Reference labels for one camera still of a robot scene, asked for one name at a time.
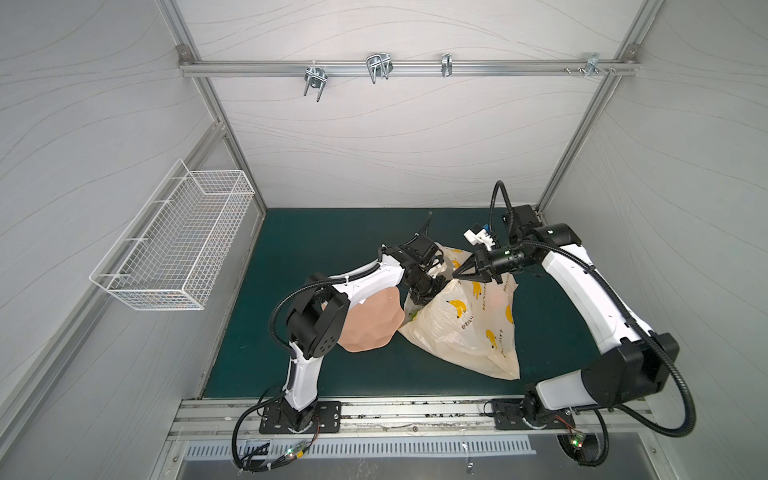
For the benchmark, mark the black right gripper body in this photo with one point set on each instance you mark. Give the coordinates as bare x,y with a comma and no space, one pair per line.
480,267

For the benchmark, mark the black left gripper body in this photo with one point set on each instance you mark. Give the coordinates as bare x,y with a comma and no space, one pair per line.
425,287

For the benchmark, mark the cream banana print plastic bag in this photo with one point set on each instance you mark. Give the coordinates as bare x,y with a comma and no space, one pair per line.
469,323

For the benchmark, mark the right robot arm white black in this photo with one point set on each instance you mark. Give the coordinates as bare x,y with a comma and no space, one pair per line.
634,360

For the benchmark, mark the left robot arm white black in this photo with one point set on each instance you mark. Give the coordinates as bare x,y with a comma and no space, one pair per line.
309,321

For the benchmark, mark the pink wavy fruit plate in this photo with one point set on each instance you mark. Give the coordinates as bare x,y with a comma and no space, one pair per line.
372,323

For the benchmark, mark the green table mat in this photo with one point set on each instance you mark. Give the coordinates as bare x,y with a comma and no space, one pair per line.
551,337

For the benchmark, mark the white vent grille strip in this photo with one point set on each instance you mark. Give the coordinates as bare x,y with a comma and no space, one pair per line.
332,447

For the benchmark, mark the metal bolt clamp right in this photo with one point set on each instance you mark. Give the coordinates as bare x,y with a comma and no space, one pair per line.
591,68

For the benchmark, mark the metal u-bolt clamp middle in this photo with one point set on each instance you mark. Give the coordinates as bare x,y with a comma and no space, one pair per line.
379,65

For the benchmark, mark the metal u-bolt clamp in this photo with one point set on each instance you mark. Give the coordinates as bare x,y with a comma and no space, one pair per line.
315,78
379,65

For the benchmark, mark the metal u-bolt clamp left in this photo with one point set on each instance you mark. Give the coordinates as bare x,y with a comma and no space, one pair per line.
315,78

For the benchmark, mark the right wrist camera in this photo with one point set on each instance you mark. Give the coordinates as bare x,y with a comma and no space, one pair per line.
479,236

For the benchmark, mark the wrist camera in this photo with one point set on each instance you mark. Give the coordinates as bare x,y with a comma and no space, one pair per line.
479,236
422,249

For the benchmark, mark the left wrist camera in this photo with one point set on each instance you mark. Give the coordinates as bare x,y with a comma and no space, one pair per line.
422,249

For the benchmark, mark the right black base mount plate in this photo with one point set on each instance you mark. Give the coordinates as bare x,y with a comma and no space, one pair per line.
507,414

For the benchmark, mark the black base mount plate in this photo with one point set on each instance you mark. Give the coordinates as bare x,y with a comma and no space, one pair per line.
319,416
507,414

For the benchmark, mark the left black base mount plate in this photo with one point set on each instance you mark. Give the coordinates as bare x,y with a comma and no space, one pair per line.
319,416

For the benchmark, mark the small metal bracket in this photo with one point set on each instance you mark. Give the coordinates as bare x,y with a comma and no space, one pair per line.
446,65

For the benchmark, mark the white wire basket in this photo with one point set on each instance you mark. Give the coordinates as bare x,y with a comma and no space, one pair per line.
169,256

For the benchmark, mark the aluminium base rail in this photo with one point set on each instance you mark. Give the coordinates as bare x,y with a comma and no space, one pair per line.
214,419

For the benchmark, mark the aluminium crossbar rail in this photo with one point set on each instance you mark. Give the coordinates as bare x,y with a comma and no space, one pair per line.
401,68

